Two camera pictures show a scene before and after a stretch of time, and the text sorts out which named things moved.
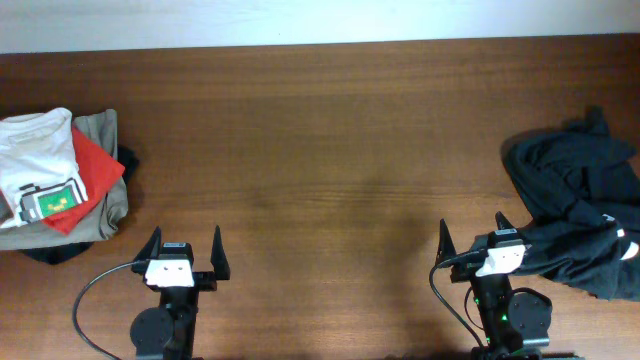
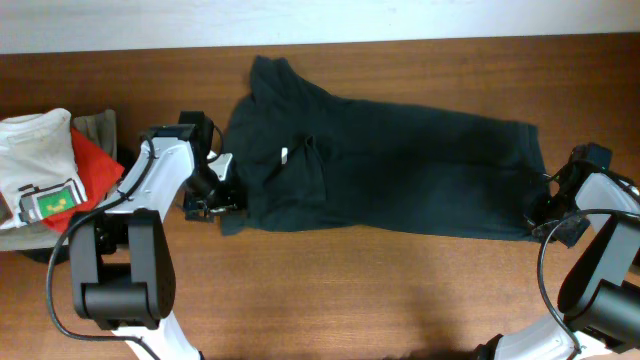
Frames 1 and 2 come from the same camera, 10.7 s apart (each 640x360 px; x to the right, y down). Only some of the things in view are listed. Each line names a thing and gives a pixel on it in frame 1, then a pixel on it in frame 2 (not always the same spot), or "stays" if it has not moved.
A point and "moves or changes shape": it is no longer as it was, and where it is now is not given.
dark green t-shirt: (581, 181) moves or changes shape
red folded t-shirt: (97, 174) stays
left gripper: (207, 279) -> (233, 194)
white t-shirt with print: (39, 166) stays
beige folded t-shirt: (100, 128) stays
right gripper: (464, 270) -> (531, 214)
